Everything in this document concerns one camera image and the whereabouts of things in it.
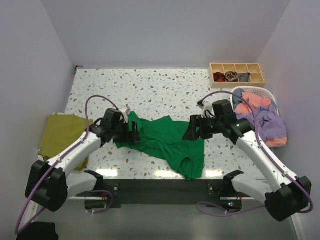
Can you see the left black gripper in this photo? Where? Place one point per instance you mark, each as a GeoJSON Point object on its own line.
{"type": "Point", "coordinates": [129, 136]}

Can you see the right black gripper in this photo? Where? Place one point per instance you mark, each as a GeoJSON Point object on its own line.
{"type": "Point", "coordinates": [196, 121]}

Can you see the green t-shirt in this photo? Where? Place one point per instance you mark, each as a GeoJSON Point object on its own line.
{"type": "Point", "coordinates": [163, 139]}

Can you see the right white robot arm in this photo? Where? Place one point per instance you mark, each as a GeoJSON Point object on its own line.
{"type": "Point", "coordinates": [284, 194]}

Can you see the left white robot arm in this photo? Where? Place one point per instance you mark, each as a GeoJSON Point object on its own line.
{"type": "Point", "coordinates": [52, 182]}

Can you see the blue grey garment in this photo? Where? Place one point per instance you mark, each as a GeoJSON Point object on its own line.
{"type": "Point", "coordinates": [238, 95]}

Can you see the orange black rolled sock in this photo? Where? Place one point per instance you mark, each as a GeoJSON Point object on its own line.
{"type": "Point", "coordinates": [219, 77]}

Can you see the pink t-shirt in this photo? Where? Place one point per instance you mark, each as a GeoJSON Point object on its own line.
{"type": "Point", "coordinates": [255, 101]}

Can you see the brown patterned rolled sock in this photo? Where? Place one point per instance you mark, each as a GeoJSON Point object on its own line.
{"type": "Point", "coordinates": [231, 76]}

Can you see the dark grey rolled sock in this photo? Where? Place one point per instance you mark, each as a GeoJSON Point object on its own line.
{"type": "Point", "coordinates": [244, 77]}

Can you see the olive folded t-shirt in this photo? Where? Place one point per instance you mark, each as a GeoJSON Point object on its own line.
{"type": "Point", "coordinates": [61, 131]}

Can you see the white laundry basket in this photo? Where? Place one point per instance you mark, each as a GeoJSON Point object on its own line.
{"type": "Point", "coordinates": [257, 92]}

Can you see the purple t-shirt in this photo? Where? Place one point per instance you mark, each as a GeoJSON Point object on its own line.
{"type": "Point", "coordinates": [270, 124]}

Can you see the wooden compartment tray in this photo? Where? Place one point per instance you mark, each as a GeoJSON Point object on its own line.
{"type": "Point", "coordinates": [256, 75]}

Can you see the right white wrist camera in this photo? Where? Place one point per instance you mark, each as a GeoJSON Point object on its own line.
{"type": "Point", "coordinates": [206, 108]}

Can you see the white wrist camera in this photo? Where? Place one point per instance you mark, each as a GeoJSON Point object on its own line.
{"type": "Point", "coordinates": [206, 108]}
{"type": "Point", "coordinates": [125, 112]}

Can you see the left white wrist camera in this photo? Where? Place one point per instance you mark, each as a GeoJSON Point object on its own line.
{"type": "Point", "coordinates": [125, 112]}

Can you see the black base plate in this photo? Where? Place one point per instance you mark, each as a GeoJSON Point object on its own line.
{"type": "Point", "coordinates": [119, 192]}

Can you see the aluminium rail frame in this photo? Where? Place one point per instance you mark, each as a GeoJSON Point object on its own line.
{"type": "Point", "coordinates": [204, 220]}

